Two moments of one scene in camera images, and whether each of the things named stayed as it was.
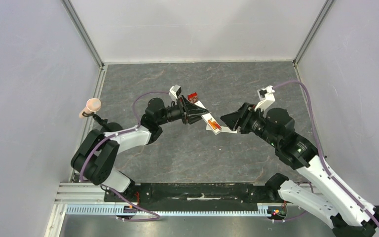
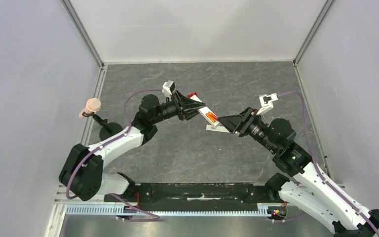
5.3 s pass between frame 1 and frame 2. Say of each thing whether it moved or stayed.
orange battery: moved
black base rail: stayed
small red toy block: stayed
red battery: moved
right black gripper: stayed
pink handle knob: stayed
